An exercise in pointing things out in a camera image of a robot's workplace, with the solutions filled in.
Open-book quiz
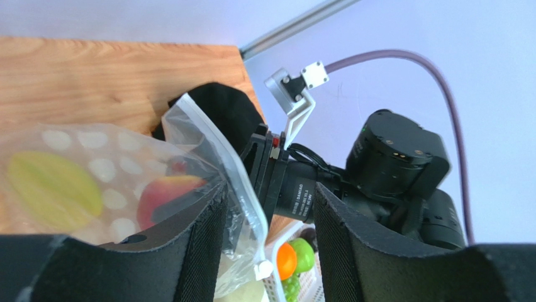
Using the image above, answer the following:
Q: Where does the red fake strawberry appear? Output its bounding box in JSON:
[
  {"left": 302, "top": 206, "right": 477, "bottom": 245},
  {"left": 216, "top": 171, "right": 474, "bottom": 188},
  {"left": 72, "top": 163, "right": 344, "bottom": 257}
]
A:
[{"left": 137, "top": 175, "right": 206, "bottom": 230}]

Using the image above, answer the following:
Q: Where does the orange fake orange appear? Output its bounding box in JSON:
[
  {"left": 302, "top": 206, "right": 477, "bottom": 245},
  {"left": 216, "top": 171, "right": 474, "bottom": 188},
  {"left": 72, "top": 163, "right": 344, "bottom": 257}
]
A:
[{"left": 276, "top": 242, "right": 298, "bottom": 280}]

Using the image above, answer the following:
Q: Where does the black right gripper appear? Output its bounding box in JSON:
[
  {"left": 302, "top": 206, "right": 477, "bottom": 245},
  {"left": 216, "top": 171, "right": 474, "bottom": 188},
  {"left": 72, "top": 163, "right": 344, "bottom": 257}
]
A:
[{"left": 240, "top": 109, "right": 450, "bottom": 223}]

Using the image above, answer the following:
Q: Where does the green fake apple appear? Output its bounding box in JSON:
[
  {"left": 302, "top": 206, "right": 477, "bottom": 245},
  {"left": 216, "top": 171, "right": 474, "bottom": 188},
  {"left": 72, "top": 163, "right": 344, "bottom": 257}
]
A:
[{"left": 289, "top": 238, "right": 315, "bottom": 274}]

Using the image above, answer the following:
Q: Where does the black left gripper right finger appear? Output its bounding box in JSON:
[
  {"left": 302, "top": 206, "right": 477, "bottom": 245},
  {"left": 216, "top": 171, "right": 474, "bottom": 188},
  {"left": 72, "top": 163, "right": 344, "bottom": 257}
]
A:
[{"left": 313, "top": 184, "right": 535, "bottom": 301}]

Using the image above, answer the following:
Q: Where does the blue beige checked pillow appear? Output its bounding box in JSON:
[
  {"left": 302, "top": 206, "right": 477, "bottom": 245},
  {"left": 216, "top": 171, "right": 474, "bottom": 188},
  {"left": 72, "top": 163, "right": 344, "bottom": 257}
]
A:
[{"left": 213, "top": 281, "right": 269, "bottom": 302}]

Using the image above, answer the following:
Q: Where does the yellow fake starfruit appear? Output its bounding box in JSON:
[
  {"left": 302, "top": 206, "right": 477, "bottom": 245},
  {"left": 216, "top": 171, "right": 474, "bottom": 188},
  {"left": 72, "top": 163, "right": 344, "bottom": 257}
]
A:
[{"left": 6, "top": 150, "right": 103, "bottom": 232}]

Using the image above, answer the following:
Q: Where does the white perforated plastic basket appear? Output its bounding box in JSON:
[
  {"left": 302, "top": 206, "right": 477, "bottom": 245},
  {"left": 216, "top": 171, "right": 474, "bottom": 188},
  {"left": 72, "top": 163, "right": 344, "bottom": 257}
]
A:
[{"left": 264, "top": 220, "right": 325, "bottom": 301}]

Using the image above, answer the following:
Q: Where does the dark brown fake food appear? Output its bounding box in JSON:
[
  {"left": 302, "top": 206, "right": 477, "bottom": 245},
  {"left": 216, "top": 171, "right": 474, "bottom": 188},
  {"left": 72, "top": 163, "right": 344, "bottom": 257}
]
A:
[{"left": 299, "top": 228, "right": 317, "bottom": 246}]

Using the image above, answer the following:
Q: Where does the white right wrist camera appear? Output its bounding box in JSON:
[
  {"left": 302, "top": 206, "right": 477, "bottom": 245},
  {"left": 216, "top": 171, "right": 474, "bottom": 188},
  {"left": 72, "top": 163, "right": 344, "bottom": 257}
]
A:
[{"left": 264, "top": 61, "right": 330, "bottom": 149}]

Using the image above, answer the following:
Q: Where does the clear dotted zip bag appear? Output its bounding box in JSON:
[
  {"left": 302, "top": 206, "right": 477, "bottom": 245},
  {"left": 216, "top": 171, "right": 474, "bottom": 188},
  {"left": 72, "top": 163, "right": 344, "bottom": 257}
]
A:
[{"left": 1, "top": 96, "right": 274, "bottom": 298}]

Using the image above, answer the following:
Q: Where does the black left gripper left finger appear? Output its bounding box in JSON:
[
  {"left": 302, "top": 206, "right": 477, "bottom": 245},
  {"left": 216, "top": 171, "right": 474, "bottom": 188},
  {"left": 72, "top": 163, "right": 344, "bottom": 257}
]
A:
[{"left": 1, "top": 184, "right": 228, "bottom": 301}]

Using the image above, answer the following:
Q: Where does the green fake lettuce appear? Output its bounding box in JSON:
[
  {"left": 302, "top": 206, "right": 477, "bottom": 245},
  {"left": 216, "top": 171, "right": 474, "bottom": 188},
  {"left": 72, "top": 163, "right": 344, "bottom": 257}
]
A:
[{"left": 281, "top": 274, "right": 301, "bottom": 302}]

